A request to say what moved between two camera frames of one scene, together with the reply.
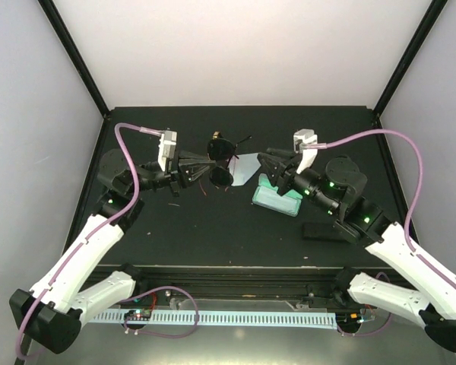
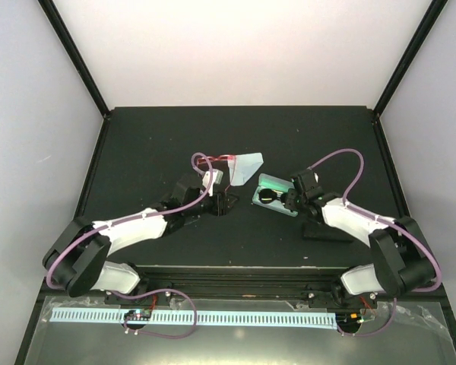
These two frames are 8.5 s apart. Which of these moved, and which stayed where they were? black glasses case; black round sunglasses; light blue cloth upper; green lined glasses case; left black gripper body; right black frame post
Moved: left black gripper body; black round sunglasses
Stayed: light blue cloth upper; right black frame post; black glasses case; green lined glasses case
